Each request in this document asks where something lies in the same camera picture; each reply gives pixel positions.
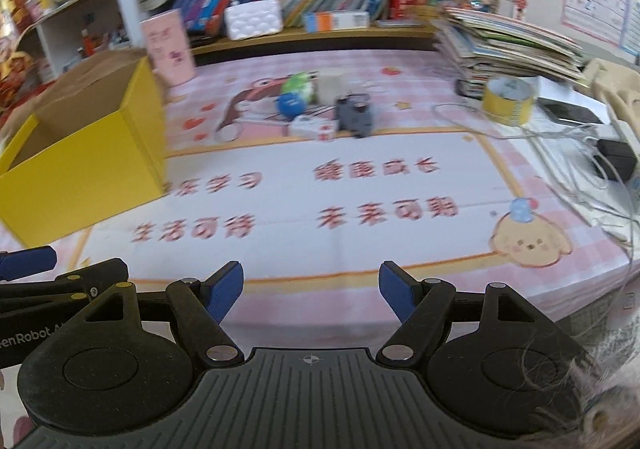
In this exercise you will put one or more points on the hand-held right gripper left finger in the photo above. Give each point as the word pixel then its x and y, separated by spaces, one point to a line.
pixel 225 294

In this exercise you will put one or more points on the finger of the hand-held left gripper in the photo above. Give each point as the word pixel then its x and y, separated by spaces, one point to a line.
pixel 60 289
pixel 25 263

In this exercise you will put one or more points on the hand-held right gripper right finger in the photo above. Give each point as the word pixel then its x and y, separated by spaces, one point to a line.
pixel 397 291

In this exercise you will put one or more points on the yellow cardboard box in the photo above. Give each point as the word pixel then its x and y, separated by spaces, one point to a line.
pixel 75 179

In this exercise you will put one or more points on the grey toy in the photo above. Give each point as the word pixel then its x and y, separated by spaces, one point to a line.
pixel 355 114

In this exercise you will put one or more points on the small white box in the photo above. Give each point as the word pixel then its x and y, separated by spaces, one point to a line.
pixel 310 128

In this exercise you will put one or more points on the red fortune god decoration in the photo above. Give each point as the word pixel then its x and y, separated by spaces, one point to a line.
pixel 15 64

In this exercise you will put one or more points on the blue ball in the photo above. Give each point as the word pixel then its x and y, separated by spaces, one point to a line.
pixel 291 105

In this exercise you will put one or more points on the yellow tape roll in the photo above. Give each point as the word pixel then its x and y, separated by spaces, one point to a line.
pixel 500 106

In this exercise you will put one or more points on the translucent white cup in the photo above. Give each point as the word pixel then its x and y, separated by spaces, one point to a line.
pixel 332 89

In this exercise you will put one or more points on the green toy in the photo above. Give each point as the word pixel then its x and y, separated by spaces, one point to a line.
pixel 300 84

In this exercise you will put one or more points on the orange and white cat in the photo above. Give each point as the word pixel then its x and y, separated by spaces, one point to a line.
pixel 610 409

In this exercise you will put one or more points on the black smartphone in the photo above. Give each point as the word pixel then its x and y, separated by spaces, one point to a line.
pixel 570 111

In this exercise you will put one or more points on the pink canister with stickers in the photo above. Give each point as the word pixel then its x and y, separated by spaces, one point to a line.
pixel 167 49

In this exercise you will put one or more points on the black power adapter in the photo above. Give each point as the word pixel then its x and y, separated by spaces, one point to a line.
pixel 612 154

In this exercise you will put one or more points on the stack of thin booklets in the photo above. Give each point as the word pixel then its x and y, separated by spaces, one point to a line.
pixel 505 44

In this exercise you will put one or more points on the orange and white carton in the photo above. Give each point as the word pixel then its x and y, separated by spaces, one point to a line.
pixel 335 21

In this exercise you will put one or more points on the cream padded bag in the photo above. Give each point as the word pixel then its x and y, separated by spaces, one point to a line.
pixel 615 89

